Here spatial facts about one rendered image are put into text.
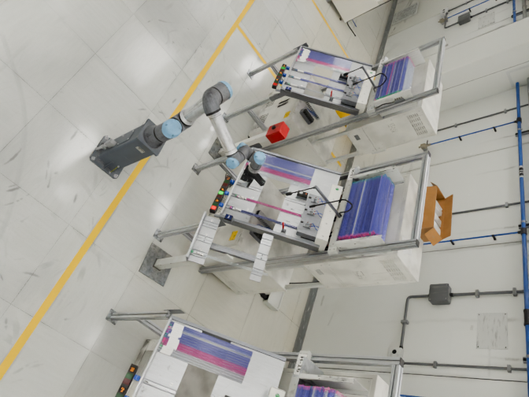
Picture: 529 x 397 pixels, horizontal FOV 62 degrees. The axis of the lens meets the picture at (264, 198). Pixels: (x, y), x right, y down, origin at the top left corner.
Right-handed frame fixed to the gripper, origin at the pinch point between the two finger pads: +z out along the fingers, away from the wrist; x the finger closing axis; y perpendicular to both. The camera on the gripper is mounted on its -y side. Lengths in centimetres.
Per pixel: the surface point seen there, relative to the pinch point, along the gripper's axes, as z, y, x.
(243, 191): 15.2, 0.7, -5.7
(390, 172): -36, -84, -38
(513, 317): 14, -226, -9
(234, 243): 46, -10, 19
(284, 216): 6.5, -32.0, 4.1
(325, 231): -9, -59, 11
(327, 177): 1, -51, -41
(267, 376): 4, -54, 109
